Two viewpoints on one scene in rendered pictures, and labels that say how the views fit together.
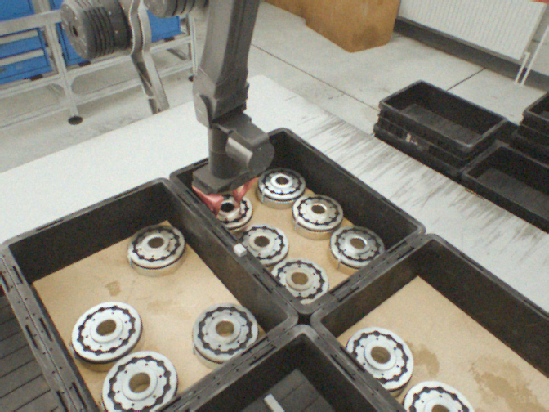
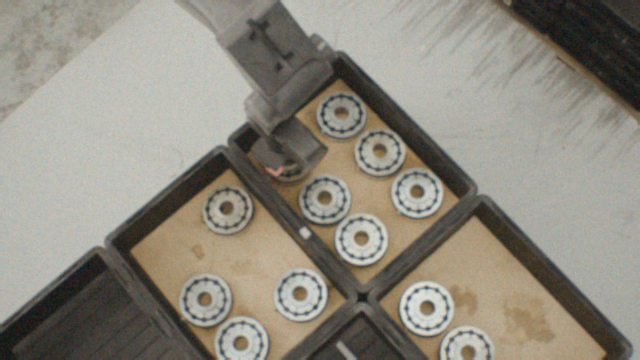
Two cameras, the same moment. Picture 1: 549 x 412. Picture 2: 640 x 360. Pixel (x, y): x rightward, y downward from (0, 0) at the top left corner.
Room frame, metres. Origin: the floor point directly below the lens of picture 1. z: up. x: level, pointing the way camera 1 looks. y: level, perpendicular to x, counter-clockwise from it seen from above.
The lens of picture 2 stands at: (0.19, -0.04, 2.18)
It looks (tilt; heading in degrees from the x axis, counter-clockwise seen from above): 72 degrees down; 8
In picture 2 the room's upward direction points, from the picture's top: 7 degrees counter-clockwise
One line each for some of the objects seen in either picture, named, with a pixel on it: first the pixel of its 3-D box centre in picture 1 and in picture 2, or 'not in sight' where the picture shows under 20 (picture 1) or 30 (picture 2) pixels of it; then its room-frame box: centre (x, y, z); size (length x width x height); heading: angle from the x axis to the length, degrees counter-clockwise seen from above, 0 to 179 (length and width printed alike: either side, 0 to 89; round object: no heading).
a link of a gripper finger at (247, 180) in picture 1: (232, 186); not in sight; (0.67, 0.08, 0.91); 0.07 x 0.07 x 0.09; 49
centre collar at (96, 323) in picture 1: (106, 329); (204, 299); (0.37, 0.24, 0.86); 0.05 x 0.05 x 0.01
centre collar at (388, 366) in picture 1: (380, 355); (427, 308); (0.36, -0.18, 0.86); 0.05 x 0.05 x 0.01
